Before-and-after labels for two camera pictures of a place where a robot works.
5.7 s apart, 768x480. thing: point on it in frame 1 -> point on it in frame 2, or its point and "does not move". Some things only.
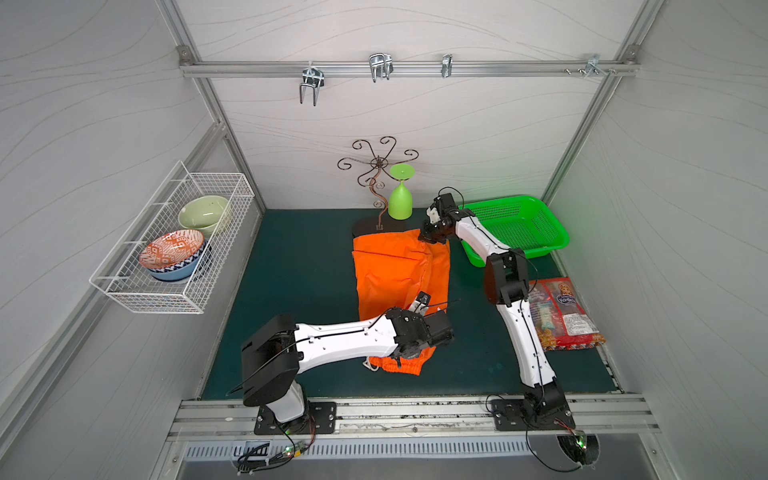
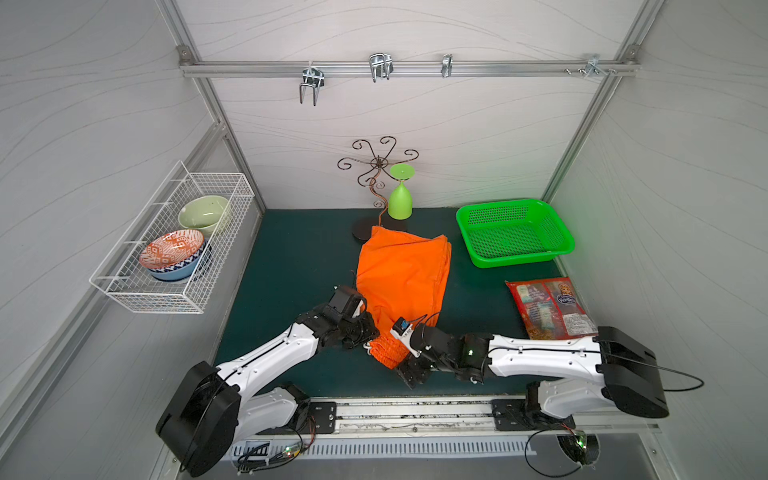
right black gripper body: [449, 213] -> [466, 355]
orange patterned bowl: [173, 256] does not move
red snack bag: [560, 318] does not move
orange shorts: [393, 269] does not move
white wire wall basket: [173, 254] does not move
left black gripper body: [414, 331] -> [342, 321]
